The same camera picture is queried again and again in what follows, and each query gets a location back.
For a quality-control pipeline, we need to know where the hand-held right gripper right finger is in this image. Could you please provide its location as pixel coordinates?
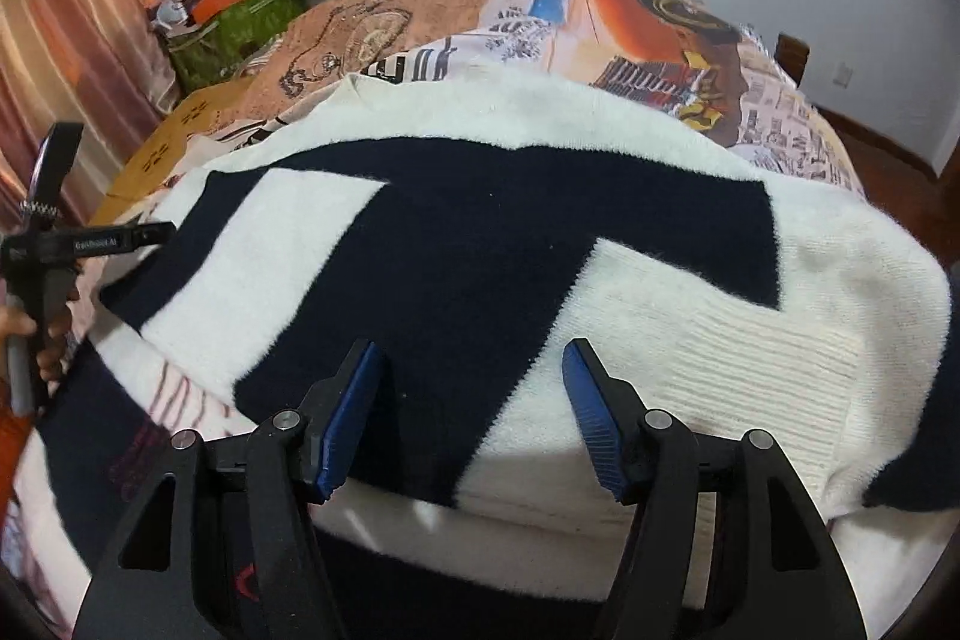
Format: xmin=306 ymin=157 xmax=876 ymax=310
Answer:
xmin=561 ymin=338 xmax=871 ymax=640

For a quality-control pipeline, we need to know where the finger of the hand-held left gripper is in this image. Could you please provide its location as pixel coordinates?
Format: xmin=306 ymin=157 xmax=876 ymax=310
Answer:
xmin=118 ymin=221 xmax=179 ymax=252

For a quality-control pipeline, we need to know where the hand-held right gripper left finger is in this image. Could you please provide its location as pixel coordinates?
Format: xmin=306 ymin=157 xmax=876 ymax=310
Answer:
xmin=75 ymin=340 xmax=391 ymax=640

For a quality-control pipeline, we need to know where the white and navy sweater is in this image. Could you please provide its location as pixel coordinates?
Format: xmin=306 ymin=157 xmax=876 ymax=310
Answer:
xmin=37 ymin=62 xmax=960 ymax=640

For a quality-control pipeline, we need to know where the person's left hand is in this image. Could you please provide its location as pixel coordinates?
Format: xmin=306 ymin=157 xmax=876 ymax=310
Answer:
xmin=0 ymin=289 xmax=80 ymax=390

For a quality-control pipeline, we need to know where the wooden folding table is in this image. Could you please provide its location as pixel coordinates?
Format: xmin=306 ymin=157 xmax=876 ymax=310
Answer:
xmin=90 ymin=77 xmax=260 ymax=229

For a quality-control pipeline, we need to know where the pink orange curtain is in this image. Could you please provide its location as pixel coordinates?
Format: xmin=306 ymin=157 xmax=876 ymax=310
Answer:
xmin=0 ymin=0 xmax=188 ymax=214

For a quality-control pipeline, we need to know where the green patterned bag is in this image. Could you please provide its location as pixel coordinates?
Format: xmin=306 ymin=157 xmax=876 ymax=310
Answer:
xmin=166 ymin=0 xmax=308 ymax=94

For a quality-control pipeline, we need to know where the printed blanket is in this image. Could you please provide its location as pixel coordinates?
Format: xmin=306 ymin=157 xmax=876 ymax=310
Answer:
xmin=15 ymin=0 xmax=871 ymax=611

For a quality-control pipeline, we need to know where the brown wooden chair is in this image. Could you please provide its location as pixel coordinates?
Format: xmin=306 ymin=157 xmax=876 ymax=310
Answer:
xmin=775 ymin=32 xmax=811 ymax=86

